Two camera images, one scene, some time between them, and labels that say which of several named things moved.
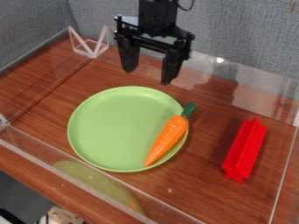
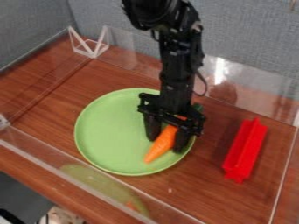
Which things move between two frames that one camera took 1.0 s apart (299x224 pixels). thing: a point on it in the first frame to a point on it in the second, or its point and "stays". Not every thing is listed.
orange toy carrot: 170,135 stays
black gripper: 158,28 to 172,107
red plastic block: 247,149 stays
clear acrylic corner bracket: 88,47 stays
